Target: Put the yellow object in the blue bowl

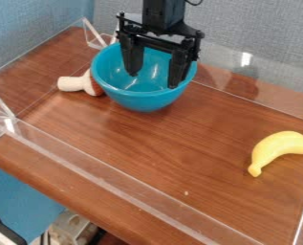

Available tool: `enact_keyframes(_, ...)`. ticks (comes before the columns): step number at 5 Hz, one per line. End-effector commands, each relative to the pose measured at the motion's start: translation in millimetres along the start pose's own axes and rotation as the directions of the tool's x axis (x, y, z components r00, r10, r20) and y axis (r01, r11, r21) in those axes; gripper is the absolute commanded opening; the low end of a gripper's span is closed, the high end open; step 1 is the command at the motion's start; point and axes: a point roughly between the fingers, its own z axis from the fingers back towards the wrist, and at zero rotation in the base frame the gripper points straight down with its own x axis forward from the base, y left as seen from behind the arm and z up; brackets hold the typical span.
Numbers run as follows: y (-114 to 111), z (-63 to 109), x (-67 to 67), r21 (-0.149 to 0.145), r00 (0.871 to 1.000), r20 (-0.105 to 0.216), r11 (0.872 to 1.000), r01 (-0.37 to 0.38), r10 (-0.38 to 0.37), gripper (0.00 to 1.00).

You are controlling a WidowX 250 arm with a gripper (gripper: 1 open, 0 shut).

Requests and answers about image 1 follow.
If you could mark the clear acrylic barrier frame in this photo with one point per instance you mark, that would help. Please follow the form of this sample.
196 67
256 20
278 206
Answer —
158 177

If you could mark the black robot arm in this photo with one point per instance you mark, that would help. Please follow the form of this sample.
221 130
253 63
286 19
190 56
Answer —
166 12

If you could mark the grey box under table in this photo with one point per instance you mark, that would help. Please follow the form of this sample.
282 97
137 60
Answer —
72 229

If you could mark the blue bowl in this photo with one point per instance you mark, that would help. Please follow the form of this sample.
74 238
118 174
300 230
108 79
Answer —
145 92

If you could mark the yellow toy banana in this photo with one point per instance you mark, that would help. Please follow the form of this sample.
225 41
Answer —
286 142

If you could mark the toy mushroom, brown cap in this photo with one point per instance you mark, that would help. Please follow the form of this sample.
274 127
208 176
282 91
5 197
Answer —
84 83

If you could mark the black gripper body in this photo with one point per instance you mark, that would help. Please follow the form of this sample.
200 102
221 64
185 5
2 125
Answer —
157 37

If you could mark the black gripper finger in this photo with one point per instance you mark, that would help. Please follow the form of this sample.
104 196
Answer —
178 63
132 53

